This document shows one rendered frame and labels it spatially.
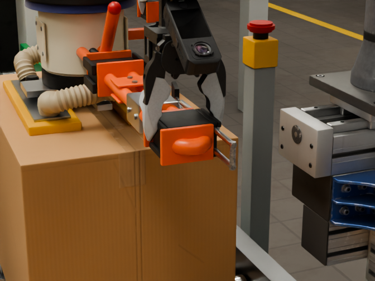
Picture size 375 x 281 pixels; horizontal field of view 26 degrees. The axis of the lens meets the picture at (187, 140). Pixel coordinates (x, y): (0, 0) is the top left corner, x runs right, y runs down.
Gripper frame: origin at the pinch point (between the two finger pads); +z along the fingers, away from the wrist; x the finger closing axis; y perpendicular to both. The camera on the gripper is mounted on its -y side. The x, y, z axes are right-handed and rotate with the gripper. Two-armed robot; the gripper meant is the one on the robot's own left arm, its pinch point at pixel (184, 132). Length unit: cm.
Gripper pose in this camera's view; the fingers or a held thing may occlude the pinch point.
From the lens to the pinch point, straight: 111.4
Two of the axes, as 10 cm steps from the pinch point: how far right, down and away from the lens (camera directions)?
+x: -9.4, 1.1, -3.2
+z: -0.1, 9.4, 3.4
